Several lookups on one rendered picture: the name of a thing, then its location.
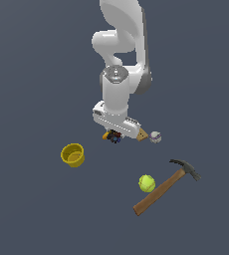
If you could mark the yellow cup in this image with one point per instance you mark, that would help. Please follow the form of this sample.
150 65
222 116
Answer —
72 154

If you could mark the small white purple object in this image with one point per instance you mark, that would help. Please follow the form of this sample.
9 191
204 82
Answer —
155 136

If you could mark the yellow-green tennis ball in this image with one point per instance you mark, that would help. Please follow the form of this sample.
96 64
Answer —
146 183

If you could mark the dark multicoloured object with orange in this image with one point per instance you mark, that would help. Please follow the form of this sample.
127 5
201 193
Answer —
112 136

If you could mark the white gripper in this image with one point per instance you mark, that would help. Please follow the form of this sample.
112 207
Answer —
114 121

